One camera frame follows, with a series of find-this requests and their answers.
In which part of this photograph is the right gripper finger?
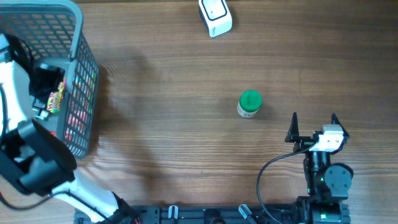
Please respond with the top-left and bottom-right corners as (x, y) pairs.
(285, 112), (300, 142)
(331, 113), (350, 139)

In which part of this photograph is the Haribo gummy candy bag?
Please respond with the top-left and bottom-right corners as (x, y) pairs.
(46, 78), (67, 113)

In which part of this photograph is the green lid white jar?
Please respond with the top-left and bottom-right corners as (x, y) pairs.
(237, 90), (262, 118)

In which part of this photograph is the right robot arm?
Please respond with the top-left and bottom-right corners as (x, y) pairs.
(285, 113), (354, 224)

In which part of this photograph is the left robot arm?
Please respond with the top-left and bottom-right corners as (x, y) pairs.
(1, 33), (140, 223)

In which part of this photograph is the white barcode scanner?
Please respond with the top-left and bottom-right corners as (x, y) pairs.
(198, 0), (233, 38)

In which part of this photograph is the grey plastic mesh basket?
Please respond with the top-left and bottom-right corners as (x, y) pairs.
(1, 1), (100, 159)

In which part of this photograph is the black right camera cable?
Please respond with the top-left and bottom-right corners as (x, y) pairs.
(256, 142), (318, 224)

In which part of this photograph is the black camera cable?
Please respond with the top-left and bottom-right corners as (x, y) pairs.
(256, 142), (318, 224)
(0, 191), (66, 211)

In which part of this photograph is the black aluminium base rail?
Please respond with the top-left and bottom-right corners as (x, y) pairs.
(73, 203), (351, 224)

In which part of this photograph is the black left camera cable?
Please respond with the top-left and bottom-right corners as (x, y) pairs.
(0, 191), (66, 211)

